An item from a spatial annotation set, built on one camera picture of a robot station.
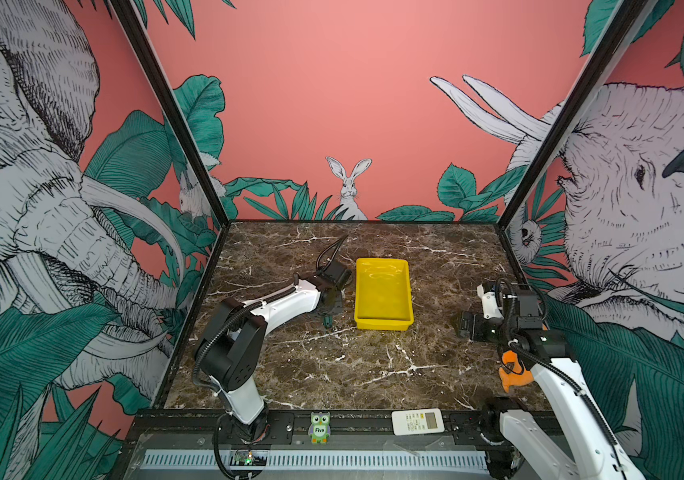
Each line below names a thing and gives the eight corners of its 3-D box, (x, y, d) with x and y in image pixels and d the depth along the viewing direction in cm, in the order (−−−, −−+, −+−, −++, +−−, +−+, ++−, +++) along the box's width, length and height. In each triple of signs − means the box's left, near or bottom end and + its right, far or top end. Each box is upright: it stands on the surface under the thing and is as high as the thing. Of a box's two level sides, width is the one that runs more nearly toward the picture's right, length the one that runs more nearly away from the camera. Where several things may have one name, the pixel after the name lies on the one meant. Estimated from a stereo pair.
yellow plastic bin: (354, 331, 93) (355, 321, 88) (354, 266, 110) (354, 254, 104) (412, 331, 93) (416, 321, 88) (403, 266, 110) (406, 254, 104)
